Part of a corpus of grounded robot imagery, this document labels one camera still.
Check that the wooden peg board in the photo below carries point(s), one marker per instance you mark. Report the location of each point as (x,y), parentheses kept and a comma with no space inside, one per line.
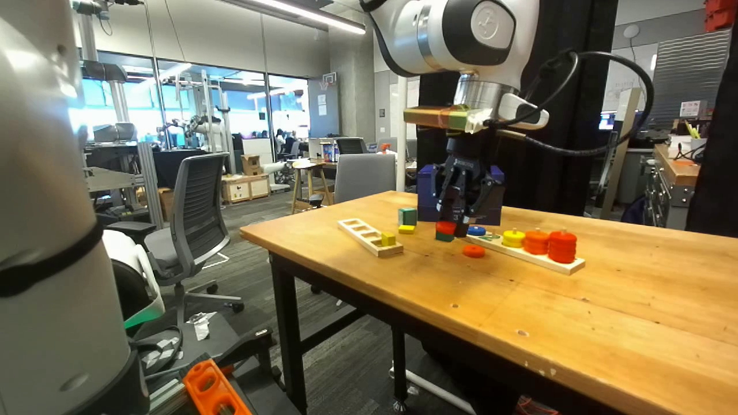
(536,260)

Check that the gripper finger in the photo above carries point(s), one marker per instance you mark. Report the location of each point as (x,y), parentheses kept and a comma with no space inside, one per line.
(483,193)
(445,193)

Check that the stack of orange discs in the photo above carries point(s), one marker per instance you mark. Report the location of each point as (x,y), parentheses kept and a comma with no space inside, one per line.
(536,242)

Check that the yellow cube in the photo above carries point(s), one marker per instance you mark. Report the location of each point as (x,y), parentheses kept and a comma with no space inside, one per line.
(388,239)

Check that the grey fabric chair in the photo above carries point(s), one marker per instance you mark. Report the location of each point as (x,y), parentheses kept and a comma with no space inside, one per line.
(364,176)

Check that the basketball hoop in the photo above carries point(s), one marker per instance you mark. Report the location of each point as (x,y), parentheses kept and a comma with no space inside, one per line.
(328,79)

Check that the red round block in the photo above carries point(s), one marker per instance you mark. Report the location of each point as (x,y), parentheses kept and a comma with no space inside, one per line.
(445,227)

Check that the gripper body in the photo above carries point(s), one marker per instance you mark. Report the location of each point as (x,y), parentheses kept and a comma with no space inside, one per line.
(466,148)

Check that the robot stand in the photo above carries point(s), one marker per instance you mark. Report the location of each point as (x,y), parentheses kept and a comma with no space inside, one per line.
(230,351)

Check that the purple box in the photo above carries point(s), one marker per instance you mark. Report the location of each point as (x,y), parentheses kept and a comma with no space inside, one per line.
(425,199)

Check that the black curtain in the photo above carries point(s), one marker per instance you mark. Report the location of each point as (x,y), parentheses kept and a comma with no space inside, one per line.
(571,104)

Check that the stack of red-orange discs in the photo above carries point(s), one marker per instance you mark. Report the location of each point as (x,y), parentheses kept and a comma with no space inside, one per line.
(562,248)

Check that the stack of cardboard boxes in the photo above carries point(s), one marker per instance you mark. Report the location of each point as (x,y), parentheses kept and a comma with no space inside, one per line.
(247,185)

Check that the wooden board with square slots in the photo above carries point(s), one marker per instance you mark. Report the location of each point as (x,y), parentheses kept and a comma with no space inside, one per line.
(360,233)

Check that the ceiling light strip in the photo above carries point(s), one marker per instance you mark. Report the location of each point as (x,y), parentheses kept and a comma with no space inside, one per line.
(314,14)

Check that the crumpled white paper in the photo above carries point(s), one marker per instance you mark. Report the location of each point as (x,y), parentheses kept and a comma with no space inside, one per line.
(202,325)

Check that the monitor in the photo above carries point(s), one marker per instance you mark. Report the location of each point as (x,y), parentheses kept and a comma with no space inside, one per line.
(606,120)

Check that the stack of yellow discs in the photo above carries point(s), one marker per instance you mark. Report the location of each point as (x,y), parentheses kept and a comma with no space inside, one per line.
(513,238)

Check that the flat green block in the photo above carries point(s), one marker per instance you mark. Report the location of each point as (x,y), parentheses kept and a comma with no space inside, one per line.
(444,237)

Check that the blue disc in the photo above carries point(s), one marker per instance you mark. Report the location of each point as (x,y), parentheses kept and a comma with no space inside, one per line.
(476,230)

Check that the orange plastic tool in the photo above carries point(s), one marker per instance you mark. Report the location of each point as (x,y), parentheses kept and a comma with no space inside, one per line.
(214,389)

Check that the grey mesh office chair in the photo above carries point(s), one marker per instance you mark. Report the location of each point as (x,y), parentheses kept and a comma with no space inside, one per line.
(199,213)

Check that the wooden stool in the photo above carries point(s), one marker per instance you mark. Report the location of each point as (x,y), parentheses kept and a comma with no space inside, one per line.
(308,178)

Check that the tool chest with wooden top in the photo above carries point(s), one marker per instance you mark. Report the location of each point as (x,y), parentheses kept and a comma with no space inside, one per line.
(671,184)

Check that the orange disc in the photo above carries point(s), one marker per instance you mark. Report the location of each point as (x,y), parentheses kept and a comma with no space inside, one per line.
(474,251)

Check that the green cube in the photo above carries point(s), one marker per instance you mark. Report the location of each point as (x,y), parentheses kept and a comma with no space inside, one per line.
(407,216)

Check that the flat yellow block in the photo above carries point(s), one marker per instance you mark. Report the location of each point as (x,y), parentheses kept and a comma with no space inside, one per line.
(406,229)

